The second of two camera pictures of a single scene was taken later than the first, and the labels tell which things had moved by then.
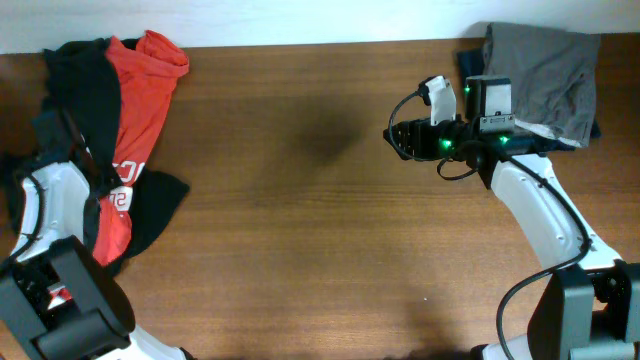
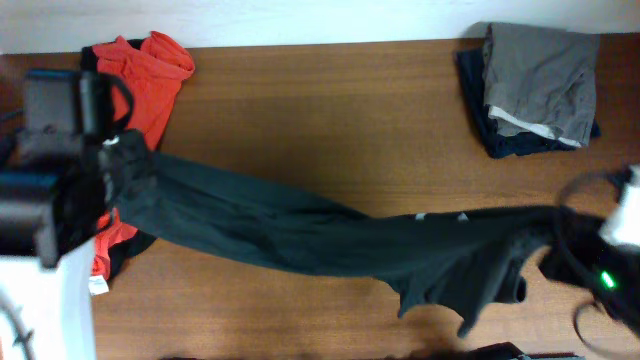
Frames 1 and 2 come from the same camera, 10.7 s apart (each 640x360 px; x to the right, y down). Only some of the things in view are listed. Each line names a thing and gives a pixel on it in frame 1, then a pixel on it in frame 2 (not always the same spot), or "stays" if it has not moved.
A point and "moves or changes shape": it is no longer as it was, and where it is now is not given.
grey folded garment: x=553 y=77 stays
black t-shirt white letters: x=83 y=82 moves or changes shape
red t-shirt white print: x=148 y=68 stays
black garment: x=154 y=197 -> x=142 y=241
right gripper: x=421 y=127 -> x=572 y=233
